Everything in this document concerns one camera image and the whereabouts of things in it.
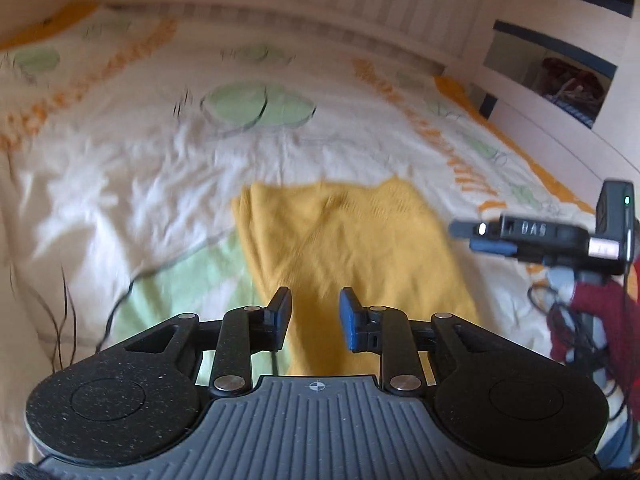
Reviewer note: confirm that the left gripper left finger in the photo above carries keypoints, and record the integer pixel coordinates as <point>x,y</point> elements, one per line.
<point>244,332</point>

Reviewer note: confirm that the red gloved right hand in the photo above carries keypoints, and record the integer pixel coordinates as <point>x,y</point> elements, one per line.
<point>615,310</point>

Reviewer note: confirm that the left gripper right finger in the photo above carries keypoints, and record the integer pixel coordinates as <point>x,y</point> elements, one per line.
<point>385,332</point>

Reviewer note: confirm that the white leaf-print duvet cover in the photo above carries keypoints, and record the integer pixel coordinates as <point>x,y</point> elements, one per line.
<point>125,139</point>

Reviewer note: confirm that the mustard yellow knit sweater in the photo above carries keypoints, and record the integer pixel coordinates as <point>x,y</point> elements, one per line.
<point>382,241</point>

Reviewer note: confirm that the white blue-trimmed shelf unit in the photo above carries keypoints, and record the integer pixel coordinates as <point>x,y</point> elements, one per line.
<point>560,79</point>

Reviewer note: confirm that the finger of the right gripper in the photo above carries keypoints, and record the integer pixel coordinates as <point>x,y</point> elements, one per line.
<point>493,247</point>
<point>474,230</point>

